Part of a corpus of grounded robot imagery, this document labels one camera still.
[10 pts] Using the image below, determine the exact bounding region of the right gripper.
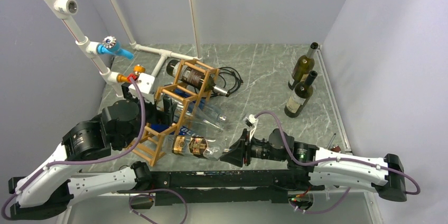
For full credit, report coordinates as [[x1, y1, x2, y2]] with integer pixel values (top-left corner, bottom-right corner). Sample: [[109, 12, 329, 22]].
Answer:
[[220, 128, 286, 166]]

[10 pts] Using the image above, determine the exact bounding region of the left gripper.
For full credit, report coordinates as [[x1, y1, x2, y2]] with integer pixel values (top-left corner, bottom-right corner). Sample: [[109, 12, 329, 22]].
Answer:
[[120, 82, 178, 148]]

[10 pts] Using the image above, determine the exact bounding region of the clear liquor bottle black cap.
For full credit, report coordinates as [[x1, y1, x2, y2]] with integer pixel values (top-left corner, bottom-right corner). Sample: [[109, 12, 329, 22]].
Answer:
[[163, 135, 228, 161]]

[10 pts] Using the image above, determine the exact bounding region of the dark wine bottle front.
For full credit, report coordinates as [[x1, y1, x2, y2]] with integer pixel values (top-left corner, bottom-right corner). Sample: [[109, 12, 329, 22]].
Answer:
[[166, 59, 230, 97]]

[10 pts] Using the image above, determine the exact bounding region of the dark wine bottle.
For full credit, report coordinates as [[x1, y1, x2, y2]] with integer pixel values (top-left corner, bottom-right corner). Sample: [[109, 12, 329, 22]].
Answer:
[[166, 59, 230, 97], [284, 70, 318, 118]]

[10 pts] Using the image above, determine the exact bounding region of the wooden wine rack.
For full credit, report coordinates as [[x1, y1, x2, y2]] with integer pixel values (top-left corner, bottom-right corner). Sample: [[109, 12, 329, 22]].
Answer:
[[127, 59, 228, 166]]

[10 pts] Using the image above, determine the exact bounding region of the green wine bottle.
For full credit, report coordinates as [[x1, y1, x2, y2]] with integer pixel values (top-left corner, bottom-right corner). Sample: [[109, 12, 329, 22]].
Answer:
[[288, 42, 319, 90]]

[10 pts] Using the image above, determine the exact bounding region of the tall blue square bottle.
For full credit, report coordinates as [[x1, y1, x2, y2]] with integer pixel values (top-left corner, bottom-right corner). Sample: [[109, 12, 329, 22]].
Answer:
[[172, 99, 228, 124]]

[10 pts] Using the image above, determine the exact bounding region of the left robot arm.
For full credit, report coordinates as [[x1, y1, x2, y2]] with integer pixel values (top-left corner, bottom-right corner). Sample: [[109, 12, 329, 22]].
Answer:
[[1, 81, 152, 220]]

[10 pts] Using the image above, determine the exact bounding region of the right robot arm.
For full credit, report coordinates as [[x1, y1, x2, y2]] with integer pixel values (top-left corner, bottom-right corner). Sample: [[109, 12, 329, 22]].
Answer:
[[219, 128, 407, 202]]

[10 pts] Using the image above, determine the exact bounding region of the orange plastic faucet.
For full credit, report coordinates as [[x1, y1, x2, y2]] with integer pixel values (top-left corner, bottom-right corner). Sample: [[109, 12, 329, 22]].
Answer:
[[116, 64, 146, 83]]

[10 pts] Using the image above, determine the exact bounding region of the blue plastic faucet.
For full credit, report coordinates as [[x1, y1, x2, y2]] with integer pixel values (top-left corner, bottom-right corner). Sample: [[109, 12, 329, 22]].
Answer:
[[96, 36, 134, 60]]

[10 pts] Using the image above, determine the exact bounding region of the yellow black screwdriver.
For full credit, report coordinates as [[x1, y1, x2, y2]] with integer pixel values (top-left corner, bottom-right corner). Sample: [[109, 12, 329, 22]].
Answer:
[[326, 133, 337, 150]]

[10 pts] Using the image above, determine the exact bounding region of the brown faucet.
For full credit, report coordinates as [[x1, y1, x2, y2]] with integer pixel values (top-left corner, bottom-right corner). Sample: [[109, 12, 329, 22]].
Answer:
[[330, 145, 342, 153]]

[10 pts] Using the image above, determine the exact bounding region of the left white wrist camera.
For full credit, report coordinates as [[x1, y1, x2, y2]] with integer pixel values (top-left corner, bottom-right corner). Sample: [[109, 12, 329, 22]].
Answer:
[[129, 73, 157, 103]]

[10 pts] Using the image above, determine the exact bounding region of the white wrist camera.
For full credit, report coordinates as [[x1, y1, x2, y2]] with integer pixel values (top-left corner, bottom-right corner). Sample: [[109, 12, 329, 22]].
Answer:
[[243, 114, 258, 127], [129, 73, 157, 103]]

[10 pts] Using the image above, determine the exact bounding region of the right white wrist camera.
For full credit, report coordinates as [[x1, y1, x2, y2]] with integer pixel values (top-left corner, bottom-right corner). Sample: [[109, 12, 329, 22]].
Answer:
[[243, 114, 258, 127]]

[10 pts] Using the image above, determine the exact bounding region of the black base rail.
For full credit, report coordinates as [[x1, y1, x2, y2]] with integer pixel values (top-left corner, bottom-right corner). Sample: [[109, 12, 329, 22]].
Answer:
[[128, 170, 324, 206]]

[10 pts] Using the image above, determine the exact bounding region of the black coiled cable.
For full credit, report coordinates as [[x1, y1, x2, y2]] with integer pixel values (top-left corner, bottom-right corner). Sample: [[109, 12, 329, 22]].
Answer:
[[210, 67, 244, 98]]

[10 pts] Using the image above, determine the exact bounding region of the white PVC pipe frame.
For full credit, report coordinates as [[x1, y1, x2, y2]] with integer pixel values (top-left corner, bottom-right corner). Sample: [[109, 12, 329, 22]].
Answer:
[[44, 0, 203, 97]]

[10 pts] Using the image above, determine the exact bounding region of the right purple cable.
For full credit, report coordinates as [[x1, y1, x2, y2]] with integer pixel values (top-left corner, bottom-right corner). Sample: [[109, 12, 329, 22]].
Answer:
[[254, 110, 422, 214]]

